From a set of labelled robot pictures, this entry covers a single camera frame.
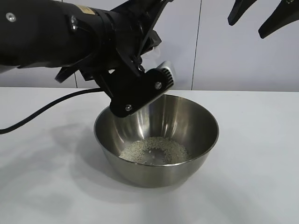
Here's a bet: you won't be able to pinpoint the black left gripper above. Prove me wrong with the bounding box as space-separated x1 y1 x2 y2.
55 0 175 83

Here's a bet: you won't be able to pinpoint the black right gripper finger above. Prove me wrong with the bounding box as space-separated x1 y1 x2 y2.
258 0 299 39
228 0 254 26

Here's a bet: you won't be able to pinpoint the white rice grains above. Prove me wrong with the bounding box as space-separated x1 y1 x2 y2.
119 136 190 165

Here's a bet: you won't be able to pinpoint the stainless steel mixing bowl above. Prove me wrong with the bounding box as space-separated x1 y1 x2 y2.
93 94 220 189

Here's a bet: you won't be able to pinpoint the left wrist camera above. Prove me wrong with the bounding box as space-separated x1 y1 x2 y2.
79 61 176 118

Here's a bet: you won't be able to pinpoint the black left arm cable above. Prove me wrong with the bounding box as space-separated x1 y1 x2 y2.
0 88 103 135

